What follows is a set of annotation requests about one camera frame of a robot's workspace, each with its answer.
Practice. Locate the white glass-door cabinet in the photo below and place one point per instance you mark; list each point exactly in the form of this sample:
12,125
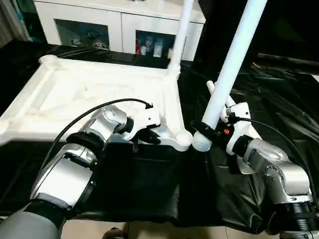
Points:
124,22

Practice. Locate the small white bottle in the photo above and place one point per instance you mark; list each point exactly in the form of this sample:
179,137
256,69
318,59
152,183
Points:
157,49
143,50

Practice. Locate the white flat panel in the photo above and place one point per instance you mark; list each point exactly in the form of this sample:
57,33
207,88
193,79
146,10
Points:
316,80

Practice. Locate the black table mat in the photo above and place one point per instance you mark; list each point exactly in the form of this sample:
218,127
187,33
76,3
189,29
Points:
149,186

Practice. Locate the white plastic table top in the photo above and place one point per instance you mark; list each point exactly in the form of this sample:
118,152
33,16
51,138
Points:
99,82

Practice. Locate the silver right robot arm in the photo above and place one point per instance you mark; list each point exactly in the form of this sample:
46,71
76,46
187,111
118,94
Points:
274,161

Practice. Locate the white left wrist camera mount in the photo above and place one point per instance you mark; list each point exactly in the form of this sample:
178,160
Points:
147,119

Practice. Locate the grey curtain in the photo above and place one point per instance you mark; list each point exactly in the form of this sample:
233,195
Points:
10,22

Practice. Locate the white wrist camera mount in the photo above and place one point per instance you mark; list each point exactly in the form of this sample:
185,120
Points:
147,119
240,112

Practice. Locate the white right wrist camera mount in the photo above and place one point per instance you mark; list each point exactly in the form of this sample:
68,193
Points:
240,112

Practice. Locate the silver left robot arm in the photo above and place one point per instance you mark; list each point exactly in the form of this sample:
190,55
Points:
69,174

